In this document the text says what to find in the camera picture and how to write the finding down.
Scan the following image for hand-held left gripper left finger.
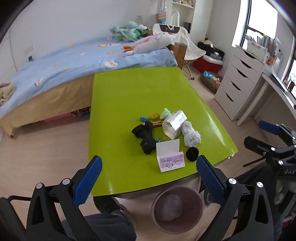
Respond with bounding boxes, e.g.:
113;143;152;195
25;156;103;241

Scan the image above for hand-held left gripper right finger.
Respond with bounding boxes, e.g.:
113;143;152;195
196;155;274;241

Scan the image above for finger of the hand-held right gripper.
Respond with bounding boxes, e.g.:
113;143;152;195
258;120;296;147
244;136;278;160

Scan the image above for black sock ball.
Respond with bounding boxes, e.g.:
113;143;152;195
186;147;199;162

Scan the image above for pink plastic bin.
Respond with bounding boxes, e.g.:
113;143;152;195
151;186;204;234

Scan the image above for pink printed paper box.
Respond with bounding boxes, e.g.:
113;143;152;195
156;139;186;173

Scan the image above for white sock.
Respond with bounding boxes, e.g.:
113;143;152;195
184;130;201;148
182;121;194;135

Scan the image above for white carton box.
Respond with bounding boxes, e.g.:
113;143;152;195
162;111;188;140

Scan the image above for black sock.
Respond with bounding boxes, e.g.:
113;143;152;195
132;122;153;139
139;136;157;155

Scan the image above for person's right hand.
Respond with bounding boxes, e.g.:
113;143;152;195
275;178;292;211

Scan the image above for white desk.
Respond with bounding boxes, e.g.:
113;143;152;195
236;72;296;144

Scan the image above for crumpled clear plastic bag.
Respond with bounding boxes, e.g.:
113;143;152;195
159;194;183;222

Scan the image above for white drawer unit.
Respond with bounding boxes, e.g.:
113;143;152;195
214;45;265;121

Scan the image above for colourful toy blocks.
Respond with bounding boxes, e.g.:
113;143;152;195
72;107;92;120

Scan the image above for pink storage box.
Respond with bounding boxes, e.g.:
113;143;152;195
44;112;74;122

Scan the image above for brown basket with toys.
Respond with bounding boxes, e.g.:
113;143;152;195
201;71;223;94

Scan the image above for row of books and cards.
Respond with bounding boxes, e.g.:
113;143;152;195
243;34;284;70

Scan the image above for tan bed base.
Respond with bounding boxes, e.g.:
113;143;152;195
0;74;94;139

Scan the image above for red storage box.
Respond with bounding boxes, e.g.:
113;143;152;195
193;55;223;74

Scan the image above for black bag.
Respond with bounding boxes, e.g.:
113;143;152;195
198;42;225;62

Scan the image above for white folding chair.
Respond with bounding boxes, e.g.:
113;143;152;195
184;30;206;80

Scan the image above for window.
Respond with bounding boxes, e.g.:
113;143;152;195
232;0;296;98

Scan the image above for wooden bed end board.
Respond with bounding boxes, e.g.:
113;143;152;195
169;42;187;70

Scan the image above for bed with blue blanket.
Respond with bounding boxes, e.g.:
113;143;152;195
0;37;178;118

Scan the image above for beige towel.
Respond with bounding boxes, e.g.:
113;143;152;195
0;82;15;107

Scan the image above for white shirt with dark collar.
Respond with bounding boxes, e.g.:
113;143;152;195
152;24;189;45

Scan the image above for pink white plush toy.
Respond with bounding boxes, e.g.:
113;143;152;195
123;32;175;57

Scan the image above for rainbow knitted bag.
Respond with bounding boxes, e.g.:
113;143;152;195
156;0;167;24

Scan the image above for green striped plush toy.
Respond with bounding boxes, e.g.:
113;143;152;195
110;21;153;42

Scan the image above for small picture frame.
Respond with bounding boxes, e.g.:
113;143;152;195
283;74;296;93

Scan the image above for white arched frame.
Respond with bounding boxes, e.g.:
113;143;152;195
171;11;181;26

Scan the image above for white wall shelf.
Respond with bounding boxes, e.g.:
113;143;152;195
172;0;195;9

